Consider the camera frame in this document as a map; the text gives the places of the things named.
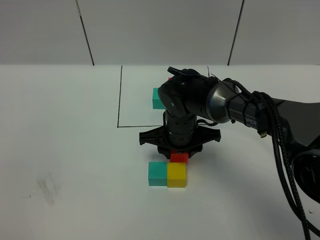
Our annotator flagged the yellow block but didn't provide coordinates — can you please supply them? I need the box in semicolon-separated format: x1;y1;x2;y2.
167;162;187;188

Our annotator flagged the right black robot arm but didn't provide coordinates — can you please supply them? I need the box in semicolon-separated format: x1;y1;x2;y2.
139;67;320;202

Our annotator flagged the template green block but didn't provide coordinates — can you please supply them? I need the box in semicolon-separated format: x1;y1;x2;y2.
152;88;165;110

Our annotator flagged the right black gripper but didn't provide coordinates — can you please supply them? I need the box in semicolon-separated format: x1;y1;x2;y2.
139;111;221;159

